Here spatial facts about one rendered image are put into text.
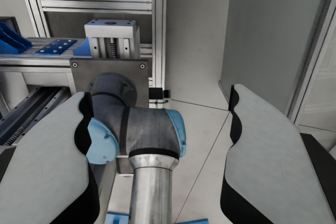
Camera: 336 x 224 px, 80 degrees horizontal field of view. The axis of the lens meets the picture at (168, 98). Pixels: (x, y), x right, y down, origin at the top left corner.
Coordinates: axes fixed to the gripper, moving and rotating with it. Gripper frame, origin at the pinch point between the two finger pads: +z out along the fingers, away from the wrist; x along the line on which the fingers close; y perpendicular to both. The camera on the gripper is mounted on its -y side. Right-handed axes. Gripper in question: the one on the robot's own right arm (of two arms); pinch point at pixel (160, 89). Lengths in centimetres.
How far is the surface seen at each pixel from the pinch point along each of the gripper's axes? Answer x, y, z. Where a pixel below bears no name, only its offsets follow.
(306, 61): 45, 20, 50
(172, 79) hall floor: 4, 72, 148
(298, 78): 45, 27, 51
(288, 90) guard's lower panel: 46, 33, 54
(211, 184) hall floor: 49, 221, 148
